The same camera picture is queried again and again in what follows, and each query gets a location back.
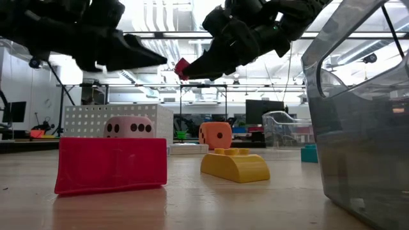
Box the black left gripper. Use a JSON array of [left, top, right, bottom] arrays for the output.
[[30, 19, 168, 72]]

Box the white perforated basket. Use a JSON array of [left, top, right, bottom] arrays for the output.
[[63, 103, 174, 145]]

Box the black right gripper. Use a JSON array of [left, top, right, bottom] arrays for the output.
[[182, 6, 290, 81]]

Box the large yellow rounded brick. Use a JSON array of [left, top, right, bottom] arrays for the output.
[[200, 148, 271, 184]]

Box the smoky grey plastic bin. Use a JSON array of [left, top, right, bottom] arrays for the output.
[[301, 0, 409, 230]]

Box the small blue toy brick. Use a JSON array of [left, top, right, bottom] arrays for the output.
[[300, 144, 319, 164]]

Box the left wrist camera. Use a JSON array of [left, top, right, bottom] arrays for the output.
[[83, 0, 126, 29]]

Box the small red toy brick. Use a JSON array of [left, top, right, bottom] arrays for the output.
[[174, 57, 192, 81]]

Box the black monitor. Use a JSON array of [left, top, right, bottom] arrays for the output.
[[245, 99, 285, 125], [2, 101, 27, 123]]

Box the orange foam die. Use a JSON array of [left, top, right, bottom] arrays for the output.
[[198, 121, 233, 151]]

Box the clear plastic bin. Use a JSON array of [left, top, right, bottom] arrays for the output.
[[261, 111, 316, 150]]

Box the black background workbench frame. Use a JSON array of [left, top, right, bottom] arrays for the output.
[[57, 82, 307, 141]]

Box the pink foam die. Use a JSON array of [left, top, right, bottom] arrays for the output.
[[103, 115, 155, 139]]

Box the large red toy brick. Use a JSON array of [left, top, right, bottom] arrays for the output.
[[54, 137, 168, 196]]

